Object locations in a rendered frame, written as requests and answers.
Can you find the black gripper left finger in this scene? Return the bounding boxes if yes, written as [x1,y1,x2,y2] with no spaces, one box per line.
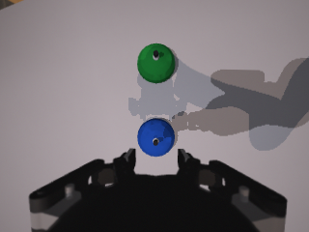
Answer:
[29,148,139,232]

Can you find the green service bell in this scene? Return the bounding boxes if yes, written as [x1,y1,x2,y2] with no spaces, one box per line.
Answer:
[137,43,175,83]

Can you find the blue bell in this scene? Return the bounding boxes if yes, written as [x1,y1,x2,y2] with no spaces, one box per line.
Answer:
[137,119,175,157]

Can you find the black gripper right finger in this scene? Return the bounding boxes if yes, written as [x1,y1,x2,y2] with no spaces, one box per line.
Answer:
[171,149,288,232]

